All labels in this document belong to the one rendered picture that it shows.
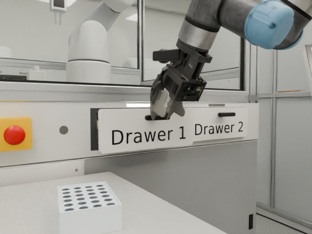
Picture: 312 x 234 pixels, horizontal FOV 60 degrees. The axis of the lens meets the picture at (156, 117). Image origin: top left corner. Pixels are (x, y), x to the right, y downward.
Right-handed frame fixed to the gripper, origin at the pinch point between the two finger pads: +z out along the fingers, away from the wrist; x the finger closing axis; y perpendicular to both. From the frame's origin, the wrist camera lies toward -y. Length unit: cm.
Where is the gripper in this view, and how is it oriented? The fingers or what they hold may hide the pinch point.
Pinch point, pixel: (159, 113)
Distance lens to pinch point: 69.7
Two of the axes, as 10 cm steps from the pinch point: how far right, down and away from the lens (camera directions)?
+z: -3.1, 8.0, 5.2
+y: 4.4, 6.0, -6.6
